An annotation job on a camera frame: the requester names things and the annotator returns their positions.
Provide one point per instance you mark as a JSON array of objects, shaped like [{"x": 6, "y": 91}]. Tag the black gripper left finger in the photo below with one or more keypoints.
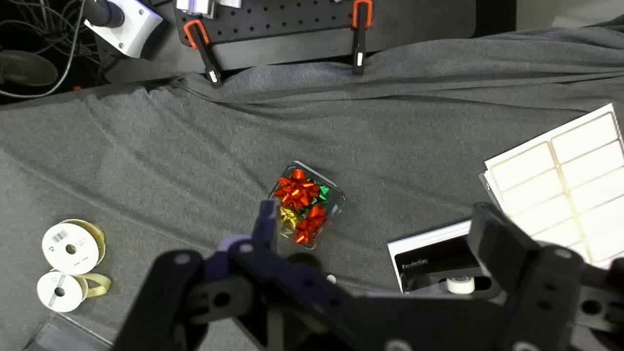
[{"x": 176, "y": 299}]

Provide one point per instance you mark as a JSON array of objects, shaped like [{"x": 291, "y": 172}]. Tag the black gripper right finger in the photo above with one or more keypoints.
[{"x": 539, "y": 293}]

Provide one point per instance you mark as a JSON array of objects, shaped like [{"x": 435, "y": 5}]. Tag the clear plastic box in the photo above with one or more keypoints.
[{"x": 324, "y": 215}]

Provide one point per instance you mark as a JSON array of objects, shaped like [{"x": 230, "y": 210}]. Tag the small white ribbon spool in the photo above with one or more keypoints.
[{"x": 59, "y": 291}]

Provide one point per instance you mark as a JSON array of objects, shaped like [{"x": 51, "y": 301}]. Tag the large white ribbon spool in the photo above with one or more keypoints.
[{"x": 71, "y": 249}]

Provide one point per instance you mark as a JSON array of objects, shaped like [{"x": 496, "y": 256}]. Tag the white label sheet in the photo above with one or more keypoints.
[{"x": 566, "y": 176}]

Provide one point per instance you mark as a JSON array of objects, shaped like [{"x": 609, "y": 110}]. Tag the black and white box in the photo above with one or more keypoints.
[{"x": 422, "y": 260}]

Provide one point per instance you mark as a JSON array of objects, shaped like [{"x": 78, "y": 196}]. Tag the gold gift bow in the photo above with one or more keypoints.
[{"x": 287, "y": 221}]

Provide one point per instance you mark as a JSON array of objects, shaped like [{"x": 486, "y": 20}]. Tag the grey cloth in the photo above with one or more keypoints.
[{"x": 162, "y": 163}]

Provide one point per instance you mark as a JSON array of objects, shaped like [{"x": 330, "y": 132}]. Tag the small red gift bow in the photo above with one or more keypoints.
[{"x": 312, "y": 225}]

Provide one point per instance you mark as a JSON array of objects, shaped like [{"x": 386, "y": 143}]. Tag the large red gift bow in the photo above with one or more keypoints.
[{"x": 295, "y": 190}]

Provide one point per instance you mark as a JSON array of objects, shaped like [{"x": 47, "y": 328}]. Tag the green gift bow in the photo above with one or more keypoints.
[{"x": 324, "y": 192}]

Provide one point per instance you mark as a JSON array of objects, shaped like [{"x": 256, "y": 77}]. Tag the orange and black clamp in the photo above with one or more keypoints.
[
  {"x": 205, "y": 50},
  {"x": 359, "y": 32}
]

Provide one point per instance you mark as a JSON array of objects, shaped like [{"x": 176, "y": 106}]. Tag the white power adapter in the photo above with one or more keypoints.
[{"x": 129, "y": 22}]

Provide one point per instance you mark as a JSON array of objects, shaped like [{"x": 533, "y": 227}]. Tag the small white block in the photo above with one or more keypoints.
[{"x": 195, "y": 7}]

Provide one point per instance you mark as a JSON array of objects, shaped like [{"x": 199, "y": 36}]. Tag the black perforated board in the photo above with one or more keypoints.
[{"x": 285, "y": 26}]

